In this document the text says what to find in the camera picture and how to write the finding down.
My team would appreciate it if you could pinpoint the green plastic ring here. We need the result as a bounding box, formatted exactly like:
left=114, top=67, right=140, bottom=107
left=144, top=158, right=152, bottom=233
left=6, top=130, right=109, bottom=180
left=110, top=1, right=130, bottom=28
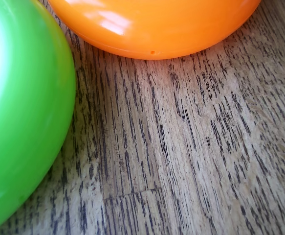
left=0, top=0, right=77, bottom=235

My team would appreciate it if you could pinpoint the orange plastic ring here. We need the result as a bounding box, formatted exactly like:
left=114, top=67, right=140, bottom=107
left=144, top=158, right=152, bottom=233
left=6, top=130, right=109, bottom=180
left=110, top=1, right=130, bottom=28
left=47, top=0, right=263, bottom=61

